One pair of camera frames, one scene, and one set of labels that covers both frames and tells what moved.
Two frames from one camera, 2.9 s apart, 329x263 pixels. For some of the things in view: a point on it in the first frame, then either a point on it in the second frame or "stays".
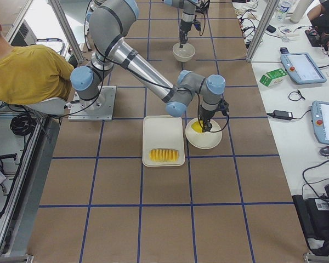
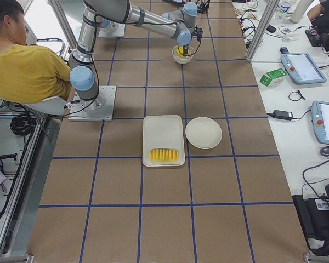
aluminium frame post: x=272 y=7 stays
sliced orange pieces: x=164 y=155 stays
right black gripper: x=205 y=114 → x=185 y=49
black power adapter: x=282 y=114 stays
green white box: x=273 y=77 stays
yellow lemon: x=197 y=126 → x=180 y=51
